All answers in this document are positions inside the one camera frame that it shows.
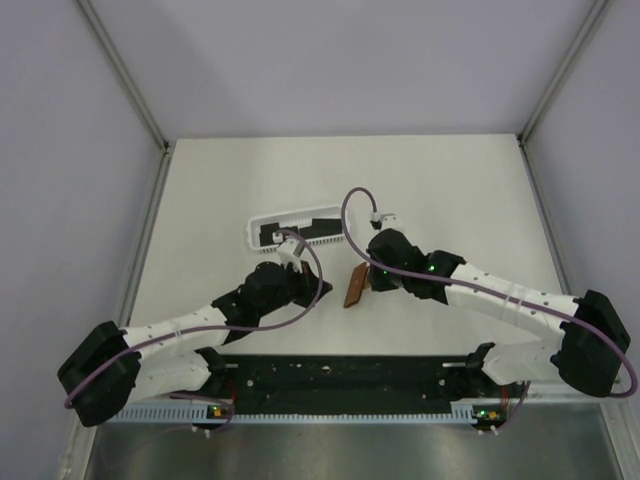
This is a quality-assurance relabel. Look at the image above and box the right aluminium frame post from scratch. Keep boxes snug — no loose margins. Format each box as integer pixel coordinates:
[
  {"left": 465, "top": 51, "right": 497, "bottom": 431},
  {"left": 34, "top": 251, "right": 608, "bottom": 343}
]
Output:
[{"left": 517, "top": 0, "right": 614, "bottom": 146}]

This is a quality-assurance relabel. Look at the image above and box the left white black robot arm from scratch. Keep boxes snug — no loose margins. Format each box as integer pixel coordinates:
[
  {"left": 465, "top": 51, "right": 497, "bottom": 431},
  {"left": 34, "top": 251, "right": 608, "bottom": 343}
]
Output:
[{"left": 57, "top": 262, "right": 333, "bottom": 427}]

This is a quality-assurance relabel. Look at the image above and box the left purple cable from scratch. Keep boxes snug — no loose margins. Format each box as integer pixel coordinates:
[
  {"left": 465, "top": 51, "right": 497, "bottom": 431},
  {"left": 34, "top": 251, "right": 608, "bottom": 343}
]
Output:
[{"left": 64, "top": 228, "right": 324, "bottom": 434}]

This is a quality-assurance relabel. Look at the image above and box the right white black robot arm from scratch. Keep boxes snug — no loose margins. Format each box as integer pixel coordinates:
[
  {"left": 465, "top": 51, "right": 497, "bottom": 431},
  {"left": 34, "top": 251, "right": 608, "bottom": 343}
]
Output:
[{"left": 366, "top": 229, "right": 630, "bottom": 398}]

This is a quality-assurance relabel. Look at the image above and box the left aluminium frame post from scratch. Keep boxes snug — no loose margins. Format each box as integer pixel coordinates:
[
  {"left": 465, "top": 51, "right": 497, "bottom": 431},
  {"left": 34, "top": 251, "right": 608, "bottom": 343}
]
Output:
[{"left": 74, "top": 0, "right": 174, "bottom": 151}]

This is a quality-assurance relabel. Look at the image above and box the brown leather card holder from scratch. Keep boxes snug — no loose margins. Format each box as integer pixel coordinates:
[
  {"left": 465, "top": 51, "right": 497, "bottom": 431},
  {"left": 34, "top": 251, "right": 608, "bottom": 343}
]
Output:
[{"left": 343, "top": 262, "right": 370, "bottom": 309}]

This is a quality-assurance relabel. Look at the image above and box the white slotted cable duct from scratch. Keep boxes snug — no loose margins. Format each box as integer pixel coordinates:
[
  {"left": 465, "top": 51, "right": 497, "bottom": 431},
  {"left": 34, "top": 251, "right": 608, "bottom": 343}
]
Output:
[{"left": 119, "top": 397, "right": 484, "bottom": 426}]

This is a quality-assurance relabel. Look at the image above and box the aluminium frame rail front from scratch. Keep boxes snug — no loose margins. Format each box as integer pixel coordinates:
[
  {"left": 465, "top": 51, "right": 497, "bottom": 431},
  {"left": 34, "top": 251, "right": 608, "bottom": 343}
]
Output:
[{"left": 526, "top": 382, "right": 623, "bottom": 404}]

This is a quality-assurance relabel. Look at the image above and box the white plastic slotted basket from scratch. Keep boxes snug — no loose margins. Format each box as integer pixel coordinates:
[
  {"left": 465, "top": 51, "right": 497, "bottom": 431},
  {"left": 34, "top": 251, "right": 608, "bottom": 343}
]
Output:
[{"left": 246, "top": 205, "right": 351, "bottom": 253}]

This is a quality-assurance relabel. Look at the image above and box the aluminium frame post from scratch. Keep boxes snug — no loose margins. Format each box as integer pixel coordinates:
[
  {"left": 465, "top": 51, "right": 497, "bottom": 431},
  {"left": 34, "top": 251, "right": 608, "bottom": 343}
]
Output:
[
  {"left": 74, "top": 0, "right": 174, "bottom": 151},
  {"left": 517, "top": 0, "right": 614, "bottom": 146}
]

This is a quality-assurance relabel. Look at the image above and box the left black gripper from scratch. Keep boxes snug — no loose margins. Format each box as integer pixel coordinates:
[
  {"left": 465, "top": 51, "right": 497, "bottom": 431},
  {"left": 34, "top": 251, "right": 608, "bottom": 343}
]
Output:
[{"left": 258, "top": 258, "right": 332, "bottom": 317}]

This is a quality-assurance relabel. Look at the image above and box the black credit card in basket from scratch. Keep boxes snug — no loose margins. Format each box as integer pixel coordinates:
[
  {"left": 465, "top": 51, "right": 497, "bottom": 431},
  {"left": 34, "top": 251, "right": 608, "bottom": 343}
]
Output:
[{"left": 299, "top": 218, "right": 343, "bottom": 240}]

